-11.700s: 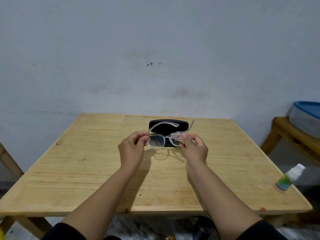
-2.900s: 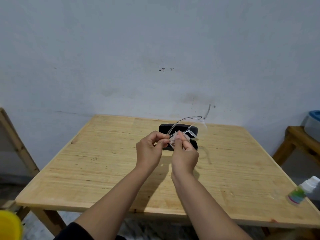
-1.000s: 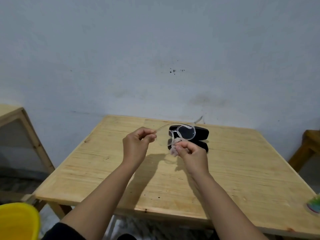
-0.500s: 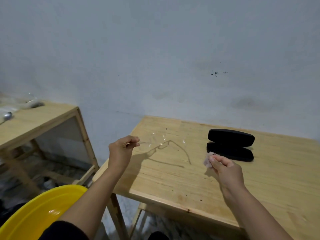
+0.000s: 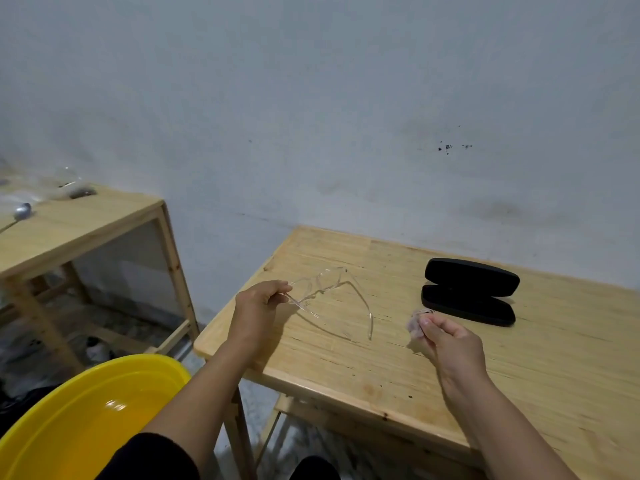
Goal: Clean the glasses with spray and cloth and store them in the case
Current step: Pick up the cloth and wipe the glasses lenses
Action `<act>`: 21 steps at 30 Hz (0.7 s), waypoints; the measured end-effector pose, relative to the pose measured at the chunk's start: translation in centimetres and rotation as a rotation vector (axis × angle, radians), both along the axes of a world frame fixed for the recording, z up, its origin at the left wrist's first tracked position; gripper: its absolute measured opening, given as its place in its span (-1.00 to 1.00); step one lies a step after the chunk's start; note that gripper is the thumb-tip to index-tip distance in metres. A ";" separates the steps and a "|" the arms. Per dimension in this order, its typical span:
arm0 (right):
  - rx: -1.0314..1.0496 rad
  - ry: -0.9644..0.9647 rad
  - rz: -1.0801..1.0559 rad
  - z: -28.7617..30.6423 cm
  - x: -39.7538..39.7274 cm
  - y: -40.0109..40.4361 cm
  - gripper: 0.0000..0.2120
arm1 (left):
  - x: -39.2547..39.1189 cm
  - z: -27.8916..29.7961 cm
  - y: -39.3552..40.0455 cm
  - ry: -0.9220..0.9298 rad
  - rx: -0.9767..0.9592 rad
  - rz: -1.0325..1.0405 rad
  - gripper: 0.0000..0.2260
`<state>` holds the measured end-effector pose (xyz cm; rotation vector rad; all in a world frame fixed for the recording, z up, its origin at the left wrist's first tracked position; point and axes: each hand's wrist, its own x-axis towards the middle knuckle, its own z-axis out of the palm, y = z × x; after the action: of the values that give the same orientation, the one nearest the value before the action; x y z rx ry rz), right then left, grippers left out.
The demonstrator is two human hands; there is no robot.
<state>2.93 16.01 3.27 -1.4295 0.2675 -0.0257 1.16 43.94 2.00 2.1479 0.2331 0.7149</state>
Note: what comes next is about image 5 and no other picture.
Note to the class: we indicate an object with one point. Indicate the person's right hand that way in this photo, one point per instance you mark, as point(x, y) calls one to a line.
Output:
point(457, 354)

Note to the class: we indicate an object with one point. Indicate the black glasses case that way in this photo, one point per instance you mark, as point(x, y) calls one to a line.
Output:
point(470, 277)

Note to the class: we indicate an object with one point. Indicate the clear-framed glasses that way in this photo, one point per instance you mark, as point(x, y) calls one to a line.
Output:
point(312, 289)

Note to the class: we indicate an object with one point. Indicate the clear plastic bag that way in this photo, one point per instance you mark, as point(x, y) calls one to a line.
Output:
point(35, 187)

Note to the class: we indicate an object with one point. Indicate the person's black left sleeve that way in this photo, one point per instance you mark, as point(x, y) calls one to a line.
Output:
point(150, 459)

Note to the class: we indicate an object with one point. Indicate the person's right forearm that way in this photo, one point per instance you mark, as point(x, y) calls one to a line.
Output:
point(510, 434)

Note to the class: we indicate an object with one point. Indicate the beige cleaning cloth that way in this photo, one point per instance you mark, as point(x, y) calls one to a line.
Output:
point(415, 324)

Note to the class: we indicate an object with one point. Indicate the yellow plastic basin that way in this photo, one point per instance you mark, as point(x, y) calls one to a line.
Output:
point(65, 414)

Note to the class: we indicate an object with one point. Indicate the metal spoon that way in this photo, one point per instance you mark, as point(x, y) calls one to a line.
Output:
point(22, 211)

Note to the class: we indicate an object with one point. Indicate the small dark item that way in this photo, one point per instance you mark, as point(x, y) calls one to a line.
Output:
point(82, 193)

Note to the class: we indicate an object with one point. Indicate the light wooden side table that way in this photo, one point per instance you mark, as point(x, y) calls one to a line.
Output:
point(75, 224)

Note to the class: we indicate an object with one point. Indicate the person's left hand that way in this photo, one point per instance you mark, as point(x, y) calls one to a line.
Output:
point(255, 314)

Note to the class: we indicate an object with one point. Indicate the person's left forearm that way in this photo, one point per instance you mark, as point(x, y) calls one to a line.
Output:
point(200, 399)

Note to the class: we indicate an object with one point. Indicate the person's left leg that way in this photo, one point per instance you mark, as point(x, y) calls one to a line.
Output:
point(315, 469)

